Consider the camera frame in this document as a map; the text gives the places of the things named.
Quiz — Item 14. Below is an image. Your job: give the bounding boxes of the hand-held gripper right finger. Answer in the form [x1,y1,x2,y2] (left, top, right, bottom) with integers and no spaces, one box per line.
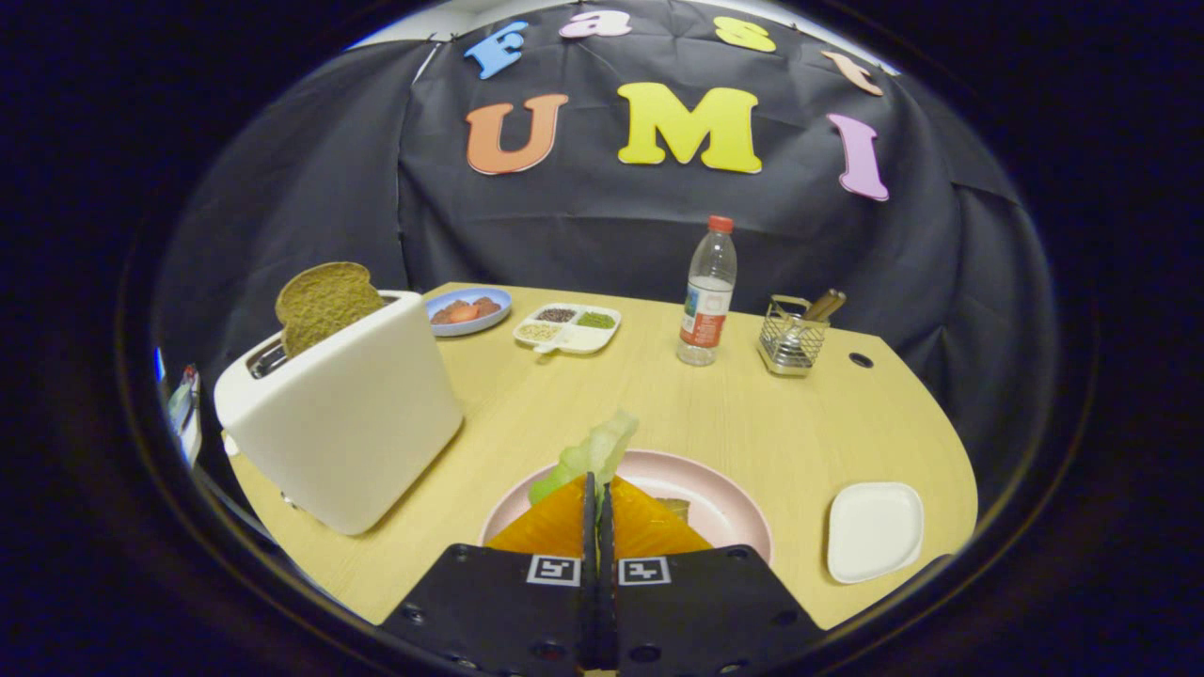
[599,478,829,677]

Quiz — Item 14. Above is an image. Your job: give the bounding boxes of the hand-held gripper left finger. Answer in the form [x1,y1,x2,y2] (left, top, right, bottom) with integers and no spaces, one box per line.
[379,472,603,677]

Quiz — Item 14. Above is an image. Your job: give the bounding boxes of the green lettuce leaf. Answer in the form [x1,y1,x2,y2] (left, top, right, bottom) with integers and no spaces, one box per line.
[527,409,641,509]

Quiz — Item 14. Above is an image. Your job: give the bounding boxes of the brown toasted bread slice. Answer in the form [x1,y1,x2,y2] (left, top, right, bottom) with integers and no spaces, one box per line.
[275,261,387,358]

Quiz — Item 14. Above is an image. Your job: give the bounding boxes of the pink plate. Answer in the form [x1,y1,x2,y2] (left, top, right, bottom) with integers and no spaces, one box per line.
[480,449,774,565]

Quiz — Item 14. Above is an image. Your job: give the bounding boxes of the small white square plate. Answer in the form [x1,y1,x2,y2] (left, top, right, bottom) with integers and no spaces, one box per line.
[827,482,925,585]

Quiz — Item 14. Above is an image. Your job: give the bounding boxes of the white toaster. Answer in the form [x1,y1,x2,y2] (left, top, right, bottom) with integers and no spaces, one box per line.
[214,290,464,537]

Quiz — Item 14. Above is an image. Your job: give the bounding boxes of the metal mesh utensil holder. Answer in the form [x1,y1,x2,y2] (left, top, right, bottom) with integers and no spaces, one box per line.
[757,294,831,378]

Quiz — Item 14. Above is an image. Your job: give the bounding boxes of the white divided tray with grains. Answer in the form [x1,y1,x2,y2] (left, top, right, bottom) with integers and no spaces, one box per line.
[513,303,622,356]

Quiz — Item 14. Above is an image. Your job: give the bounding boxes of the clear plastic water bottle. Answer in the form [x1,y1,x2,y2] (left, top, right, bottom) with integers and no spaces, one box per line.
[676,215,738,367]

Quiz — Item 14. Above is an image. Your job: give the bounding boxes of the red food slices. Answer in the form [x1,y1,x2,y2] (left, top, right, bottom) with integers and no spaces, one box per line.
[433,297,501,326]

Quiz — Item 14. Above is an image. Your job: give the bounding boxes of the blue plate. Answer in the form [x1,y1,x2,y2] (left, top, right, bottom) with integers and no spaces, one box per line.
[425,287,514,338]

